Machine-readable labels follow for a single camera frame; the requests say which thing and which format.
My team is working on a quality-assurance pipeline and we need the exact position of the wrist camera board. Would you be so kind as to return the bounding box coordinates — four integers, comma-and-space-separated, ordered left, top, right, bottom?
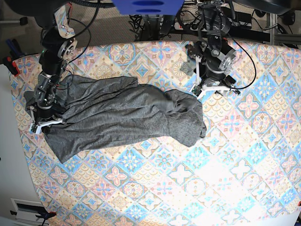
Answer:
29, 123, 41, 135
190, 84, 202, 96

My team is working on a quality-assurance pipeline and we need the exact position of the patterned tile tablecloth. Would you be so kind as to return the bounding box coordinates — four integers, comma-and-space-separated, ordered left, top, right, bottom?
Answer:
10, 42, 301, 226

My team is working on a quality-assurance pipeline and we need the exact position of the black orange clamp lower left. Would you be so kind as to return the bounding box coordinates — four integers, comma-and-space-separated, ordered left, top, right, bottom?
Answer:
35, 212, 56, 226

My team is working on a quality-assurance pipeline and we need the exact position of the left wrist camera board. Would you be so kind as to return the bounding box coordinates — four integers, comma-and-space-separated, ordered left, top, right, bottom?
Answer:
190, 84, 202, 96

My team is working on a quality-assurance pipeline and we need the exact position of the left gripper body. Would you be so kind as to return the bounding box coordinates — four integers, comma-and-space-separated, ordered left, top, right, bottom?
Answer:
192, 56, 241, 99

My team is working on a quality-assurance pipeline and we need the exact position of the grey t-shirt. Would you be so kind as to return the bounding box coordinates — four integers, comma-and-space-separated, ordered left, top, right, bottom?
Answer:
23, 74, 207, 164

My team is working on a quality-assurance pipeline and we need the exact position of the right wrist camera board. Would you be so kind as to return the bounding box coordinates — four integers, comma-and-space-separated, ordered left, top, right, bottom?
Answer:
29, 123, 41, 135

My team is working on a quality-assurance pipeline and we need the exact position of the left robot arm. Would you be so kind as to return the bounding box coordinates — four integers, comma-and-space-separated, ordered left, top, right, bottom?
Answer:
186, 0, 240, 99

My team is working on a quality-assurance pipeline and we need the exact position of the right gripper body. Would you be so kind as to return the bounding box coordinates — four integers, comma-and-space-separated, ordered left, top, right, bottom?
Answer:
27, 103, 65, 132

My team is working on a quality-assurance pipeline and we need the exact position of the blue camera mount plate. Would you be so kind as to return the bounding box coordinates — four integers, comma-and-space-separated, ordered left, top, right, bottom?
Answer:
112, 0, 184, 15

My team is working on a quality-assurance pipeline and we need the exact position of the red black clamp upper left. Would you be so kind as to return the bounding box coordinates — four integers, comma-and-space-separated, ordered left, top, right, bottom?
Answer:
2, 56, 20, 77

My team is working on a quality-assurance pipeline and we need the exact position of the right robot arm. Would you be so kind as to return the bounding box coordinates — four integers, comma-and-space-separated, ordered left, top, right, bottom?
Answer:
24, 0, 77, 134

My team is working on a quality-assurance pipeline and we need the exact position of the white tray lower left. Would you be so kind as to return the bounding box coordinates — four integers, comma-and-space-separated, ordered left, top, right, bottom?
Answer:
10, 198, 45, 225

